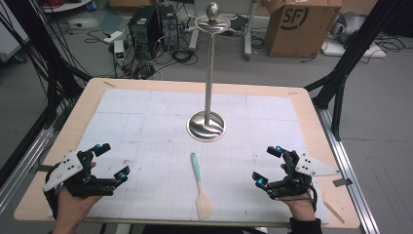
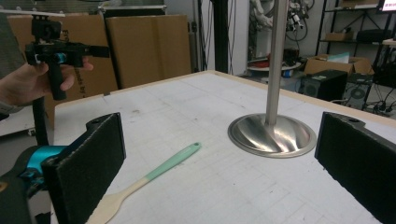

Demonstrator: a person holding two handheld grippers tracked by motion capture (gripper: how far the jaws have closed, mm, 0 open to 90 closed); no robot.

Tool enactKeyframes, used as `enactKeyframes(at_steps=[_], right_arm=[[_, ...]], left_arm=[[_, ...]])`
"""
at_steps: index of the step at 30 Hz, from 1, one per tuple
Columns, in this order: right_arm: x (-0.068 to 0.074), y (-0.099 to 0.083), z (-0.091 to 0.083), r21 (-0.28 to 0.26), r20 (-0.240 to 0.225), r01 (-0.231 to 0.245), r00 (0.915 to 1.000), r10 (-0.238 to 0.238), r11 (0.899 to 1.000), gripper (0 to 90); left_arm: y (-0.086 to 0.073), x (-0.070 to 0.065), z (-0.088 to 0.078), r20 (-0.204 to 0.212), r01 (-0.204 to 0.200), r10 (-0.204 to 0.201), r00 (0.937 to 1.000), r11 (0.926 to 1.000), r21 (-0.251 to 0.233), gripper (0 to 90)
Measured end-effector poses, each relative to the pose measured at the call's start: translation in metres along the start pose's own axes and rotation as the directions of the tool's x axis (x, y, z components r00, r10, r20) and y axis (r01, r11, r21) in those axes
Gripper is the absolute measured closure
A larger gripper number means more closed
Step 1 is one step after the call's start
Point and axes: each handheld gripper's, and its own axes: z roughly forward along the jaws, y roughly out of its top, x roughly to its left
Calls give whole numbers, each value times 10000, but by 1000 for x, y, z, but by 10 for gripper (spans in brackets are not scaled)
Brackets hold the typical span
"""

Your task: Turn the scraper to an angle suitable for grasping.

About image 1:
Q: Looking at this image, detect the slim black computer tower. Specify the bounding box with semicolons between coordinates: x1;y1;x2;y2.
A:
157;4;180;52

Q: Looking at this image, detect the white flat board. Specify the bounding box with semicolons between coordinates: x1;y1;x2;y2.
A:
320;38;388;59

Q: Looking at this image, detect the teal handled cream spatula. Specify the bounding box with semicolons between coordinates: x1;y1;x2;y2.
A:
190;152;213;220

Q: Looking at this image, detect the grey round appliance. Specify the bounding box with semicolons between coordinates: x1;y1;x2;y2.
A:
329;12;368;46

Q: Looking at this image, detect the person's left hand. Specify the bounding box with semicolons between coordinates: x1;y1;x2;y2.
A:
52;161;103;234

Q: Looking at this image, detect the aluminium rail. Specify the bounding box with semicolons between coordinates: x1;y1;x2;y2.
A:
315;106;382;234
0;126;56;214

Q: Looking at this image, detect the person's right hand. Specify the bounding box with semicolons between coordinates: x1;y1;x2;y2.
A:
280;163;318;222

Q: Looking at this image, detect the black power adapter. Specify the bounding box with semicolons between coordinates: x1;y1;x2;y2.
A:
133;62;158;80

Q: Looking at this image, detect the white device with green display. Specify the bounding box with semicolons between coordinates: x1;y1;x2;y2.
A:
113;39;127;66

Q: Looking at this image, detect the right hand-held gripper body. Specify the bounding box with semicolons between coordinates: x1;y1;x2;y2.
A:
267;149;341;200

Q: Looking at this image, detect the white grid paper mat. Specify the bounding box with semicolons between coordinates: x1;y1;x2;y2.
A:
48;88;331;225

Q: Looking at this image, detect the large black computer tower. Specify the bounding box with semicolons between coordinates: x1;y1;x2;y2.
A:
128;5;163;61

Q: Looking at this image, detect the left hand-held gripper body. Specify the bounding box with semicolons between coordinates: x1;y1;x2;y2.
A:
43;147;117;198

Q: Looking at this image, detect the brown cardboard box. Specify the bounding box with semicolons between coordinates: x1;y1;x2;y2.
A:
264;0;344;59

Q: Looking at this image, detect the steel utensil stand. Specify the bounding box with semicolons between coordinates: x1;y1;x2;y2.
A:
186;1;233;143

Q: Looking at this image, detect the long tan tape strip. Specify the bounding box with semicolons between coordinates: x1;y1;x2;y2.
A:
322;199;347;225

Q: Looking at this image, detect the white table leg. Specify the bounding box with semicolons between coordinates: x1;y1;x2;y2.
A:
188;0;201;52
243;0;259;61

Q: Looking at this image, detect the coiled black floor cable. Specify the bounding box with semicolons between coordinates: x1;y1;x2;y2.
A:
170;48;200;66

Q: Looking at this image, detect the white power strip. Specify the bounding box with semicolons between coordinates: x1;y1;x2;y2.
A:
103;30;127;45

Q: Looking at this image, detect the black metal frame post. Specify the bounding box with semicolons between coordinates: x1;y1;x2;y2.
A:
304;0;407;141
4;0;94;121

